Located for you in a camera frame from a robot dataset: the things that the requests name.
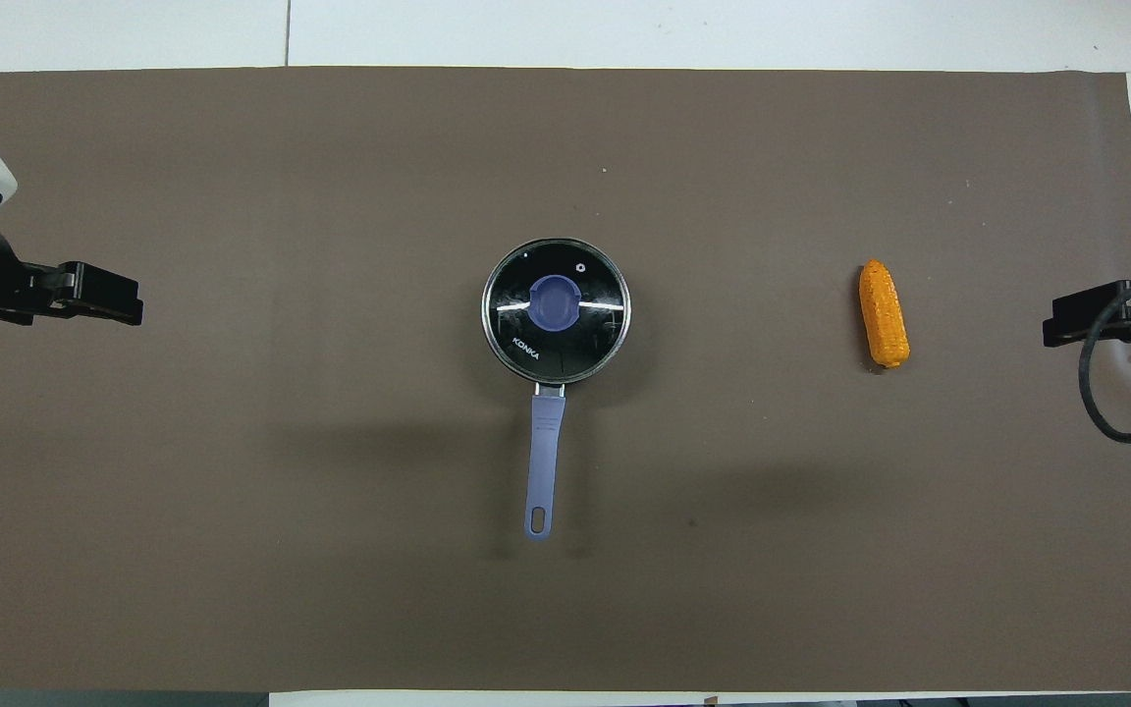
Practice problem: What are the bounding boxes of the black pot with blue handle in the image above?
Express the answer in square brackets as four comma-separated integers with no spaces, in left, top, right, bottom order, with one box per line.
[481,238,632,540]

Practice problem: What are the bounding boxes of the yellow corn cob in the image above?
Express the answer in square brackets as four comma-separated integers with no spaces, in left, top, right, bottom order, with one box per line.
[858,258,911,370]

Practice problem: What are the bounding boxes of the brown table mat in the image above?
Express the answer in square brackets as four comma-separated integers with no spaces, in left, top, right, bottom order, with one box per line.
[0,66,1131,694]

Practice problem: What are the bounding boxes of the glass lid with blue knob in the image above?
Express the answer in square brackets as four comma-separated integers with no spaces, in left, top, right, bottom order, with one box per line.
[482,239,631,384]

